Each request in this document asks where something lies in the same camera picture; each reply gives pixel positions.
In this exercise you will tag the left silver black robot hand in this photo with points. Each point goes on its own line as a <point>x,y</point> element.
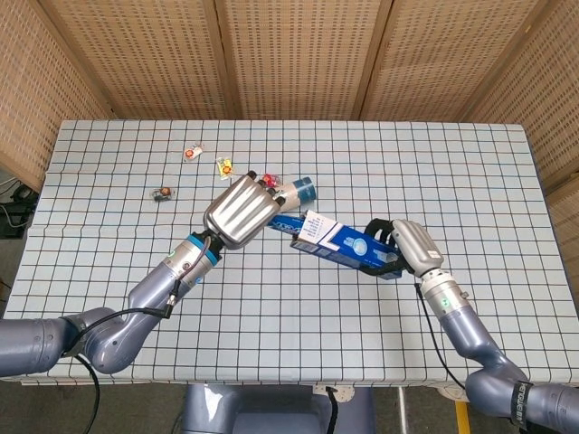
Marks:
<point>240,212</point>

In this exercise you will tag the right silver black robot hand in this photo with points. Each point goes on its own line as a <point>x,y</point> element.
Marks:
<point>418,246</point>

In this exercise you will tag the blue white toothpaste tube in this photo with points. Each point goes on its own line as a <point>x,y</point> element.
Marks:
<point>285,224</point>

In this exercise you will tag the blue white toothpaste box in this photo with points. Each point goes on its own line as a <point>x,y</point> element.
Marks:
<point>344,246</point>

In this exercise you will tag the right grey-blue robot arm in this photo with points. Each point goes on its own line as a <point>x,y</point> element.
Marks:
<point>470,334</point>

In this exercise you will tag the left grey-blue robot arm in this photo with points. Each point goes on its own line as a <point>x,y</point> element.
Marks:
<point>149,294</point>

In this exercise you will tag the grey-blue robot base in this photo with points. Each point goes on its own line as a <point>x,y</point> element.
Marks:
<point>262,409</point>

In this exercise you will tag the yellow wrapped candy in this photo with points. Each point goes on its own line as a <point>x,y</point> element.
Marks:
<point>224,168</point>

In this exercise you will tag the beige blue thermos bottle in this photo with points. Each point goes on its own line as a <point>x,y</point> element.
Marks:
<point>300,192</point>

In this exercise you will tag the white red wrapped candy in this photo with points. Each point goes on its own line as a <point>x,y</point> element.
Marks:
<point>193,153</point>

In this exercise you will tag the dark wrapped candy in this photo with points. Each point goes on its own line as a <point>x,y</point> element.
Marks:
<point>162,194</point>

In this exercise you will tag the white checked tablecloth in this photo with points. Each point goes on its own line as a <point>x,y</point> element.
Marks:
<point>316,325</point>

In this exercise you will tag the bamboo folding screen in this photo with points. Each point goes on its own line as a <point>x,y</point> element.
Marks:
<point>298,59</point>

